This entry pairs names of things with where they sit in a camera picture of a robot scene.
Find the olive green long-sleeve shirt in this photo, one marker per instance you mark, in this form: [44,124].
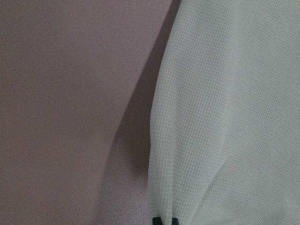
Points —
[225,118]

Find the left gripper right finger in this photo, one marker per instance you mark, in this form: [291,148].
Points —
[175,221]

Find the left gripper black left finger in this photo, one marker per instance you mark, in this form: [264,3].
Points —
[156,221]

